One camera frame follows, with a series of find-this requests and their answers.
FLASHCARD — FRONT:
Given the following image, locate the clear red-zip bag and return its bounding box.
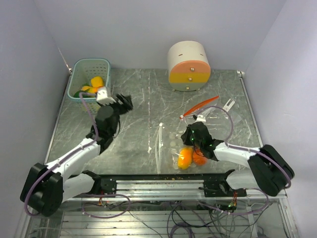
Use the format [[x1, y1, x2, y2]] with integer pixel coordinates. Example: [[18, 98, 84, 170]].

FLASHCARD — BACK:
[[179, 96, 242, 124]]

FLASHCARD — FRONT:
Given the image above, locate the polka dot zip bag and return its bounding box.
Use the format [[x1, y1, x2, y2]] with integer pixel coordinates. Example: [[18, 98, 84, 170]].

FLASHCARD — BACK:
[[154, 122, 213, 174]]

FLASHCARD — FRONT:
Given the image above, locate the yellow fake bell pepper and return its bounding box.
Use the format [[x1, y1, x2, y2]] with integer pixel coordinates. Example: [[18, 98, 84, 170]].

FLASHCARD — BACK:
[[91, 76, 105, 88]]

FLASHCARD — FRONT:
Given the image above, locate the peach coloured fake fruit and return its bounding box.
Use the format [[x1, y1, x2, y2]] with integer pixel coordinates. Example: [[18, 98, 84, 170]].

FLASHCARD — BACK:
[[81, 86, 91, 91]]

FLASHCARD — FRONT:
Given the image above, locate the dark green fake avocado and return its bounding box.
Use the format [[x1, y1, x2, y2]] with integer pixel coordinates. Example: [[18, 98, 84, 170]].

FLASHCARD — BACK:
[[73, 90, 84, 98]]

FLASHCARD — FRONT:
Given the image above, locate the orange green fake mango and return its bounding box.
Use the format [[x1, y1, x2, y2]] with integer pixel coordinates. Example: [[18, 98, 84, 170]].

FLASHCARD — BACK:
[[85, 87, 98, 94]]

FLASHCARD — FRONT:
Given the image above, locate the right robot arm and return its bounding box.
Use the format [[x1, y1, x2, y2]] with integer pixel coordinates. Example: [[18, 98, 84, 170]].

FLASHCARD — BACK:
[[181, 121, 295, 196]]

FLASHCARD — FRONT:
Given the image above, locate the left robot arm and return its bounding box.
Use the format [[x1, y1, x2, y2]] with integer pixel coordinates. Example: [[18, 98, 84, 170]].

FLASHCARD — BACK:
[[20, 94, 133, 217]]

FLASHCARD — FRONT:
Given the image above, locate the yellow orange fake mango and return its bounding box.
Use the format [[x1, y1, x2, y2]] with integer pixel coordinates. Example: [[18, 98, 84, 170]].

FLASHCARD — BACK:
[[177, 147, 193, 170]]

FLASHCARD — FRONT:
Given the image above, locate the small white plastic clip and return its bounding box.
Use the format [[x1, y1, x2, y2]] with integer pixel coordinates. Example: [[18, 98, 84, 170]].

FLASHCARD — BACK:
[[223, 99, 235, 112]]

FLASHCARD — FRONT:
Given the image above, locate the round mini drawer cabinet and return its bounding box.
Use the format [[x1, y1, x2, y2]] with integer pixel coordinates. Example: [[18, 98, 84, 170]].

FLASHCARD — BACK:
[[167, 41, 211, 92]]

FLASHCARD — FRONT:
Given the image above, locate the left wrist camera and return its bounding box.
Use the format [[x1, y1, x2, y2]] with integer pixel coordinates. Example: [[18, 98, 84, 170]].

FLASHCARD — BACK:
[[96, 87, 116, 105]]

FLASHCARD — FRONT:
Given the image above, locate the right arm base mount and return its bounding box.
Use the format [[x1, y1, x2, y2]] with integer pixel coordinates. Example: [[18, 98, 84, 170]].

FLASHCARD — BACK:
[[199, 170, 247, 197]]

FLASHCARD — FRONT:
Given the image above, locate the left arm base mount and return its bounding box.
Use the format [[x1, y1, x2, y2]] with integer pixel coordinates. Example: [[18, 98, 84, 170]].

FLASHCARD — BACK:
[[76, 177, 117, 197]]

